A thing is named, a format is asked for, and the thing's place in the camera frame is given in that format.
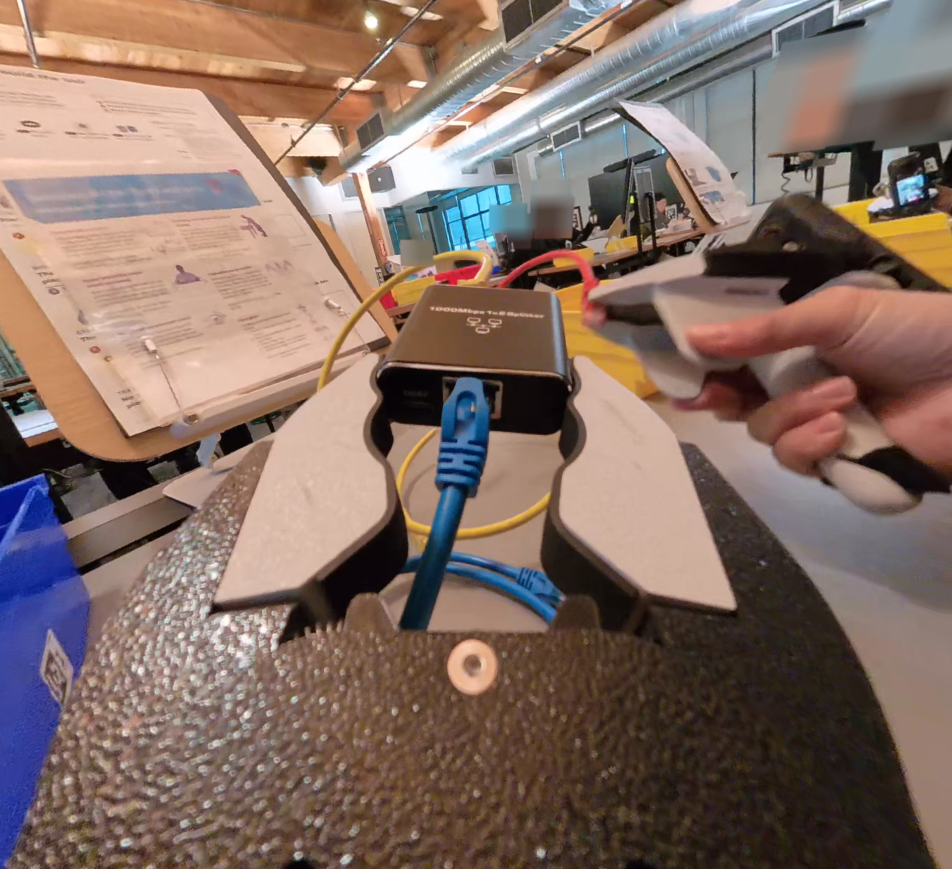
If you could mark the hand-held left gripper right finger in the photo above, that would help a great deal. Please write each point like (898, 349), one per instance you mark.
(632, 512)

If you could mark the wooden document stand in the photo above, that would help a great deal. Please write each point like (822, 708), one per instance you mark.
(706, 169)

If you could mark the person's right hand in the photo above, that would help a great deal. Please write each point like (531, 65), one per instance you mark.
(907, 363)

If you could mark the grey desk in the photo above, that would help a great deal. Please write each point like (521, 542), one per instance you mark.
(818, 586)

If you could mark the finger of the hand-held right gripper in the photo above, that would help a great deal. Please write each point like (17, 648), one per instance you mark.
(654, 275)
(714, 292)

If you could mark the blue plastic bin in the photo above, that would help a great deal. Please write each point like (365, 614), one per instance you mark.
(37, 586)

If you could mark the red plastic bin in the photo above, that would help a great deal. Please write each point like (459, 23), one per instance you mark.
(457, 275)

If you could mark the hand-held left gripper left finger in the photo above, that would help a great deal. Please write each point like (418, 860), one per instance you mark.
(312, 504)

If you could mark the black wall speaker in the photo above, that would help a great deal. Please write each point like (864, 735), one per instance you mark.
(381, 178)

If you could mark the silver ventilation duct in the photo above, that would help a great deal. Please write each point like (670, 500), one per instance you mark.
(632, 43)

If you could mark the black network splitter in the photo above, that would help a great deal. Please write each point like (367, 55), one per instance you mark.
(446, 348)

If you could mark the small black camera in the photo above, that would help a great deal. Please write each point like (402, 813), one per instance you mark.
(911, 184)

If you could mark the instruction sheet on wooden stand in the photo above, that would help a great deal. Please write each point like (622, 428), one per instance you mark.
(149, 251)

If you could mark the yellow plastic bin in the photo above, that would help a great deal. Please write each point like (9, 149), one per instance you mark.
(610, 355)

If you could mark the stack of yellow bins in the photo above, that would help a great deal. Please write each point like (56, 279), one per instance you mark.
(922, 244)

